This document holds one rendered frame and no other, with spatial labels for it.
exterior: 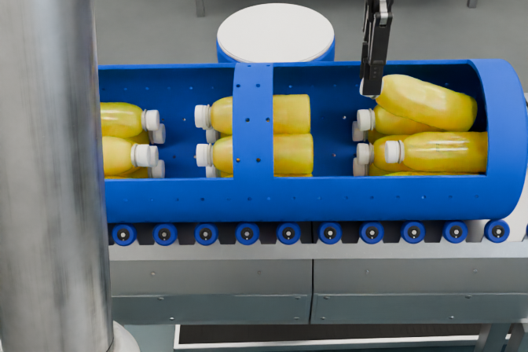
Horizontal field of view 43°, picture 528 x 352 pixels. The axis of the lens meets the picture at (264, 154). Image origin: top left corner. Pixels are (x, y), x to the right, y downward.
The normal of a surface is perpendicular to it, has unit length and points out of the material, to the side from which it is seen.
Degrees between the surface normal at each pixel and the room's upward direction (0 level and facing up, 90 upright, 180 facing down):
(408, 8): 0
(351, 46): 0
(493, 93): 18
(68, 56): 82
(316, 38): 0
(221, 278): 71
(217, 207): 99
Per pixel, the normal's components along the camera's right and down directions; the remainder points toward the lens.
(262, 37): -0.03, -0.75
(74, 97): 0.80, 0.28
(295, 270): -0.02, 0.38
